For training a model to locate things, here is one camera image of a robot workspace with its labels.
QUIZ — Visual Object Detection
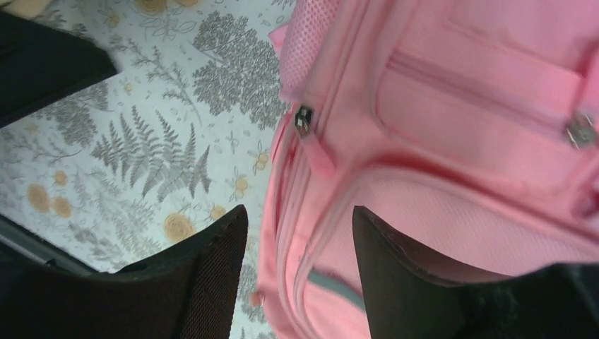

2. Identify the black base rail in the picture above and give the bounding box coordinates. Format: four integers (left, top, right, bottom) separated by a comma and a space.
1, 215, 98, 276

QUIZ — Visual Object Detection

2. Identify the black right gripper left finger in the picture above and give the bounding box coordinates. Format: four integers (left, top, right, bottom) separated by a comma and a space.
1, 205, 249, 338

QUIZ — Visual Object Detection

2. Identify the floral table mat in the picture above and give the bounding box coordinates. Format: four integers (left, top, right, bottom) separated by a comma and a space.
1, 1, 295, 338

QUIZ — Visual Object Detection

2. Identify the pink student backpack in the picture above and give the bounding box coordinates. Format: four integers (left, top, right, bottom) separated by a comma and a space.
254, 1, 598, 338

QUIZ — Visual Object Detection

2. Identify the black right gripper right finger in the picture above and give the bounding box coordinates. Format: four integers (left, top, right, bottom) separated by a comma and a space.
352, 206, 598, 338

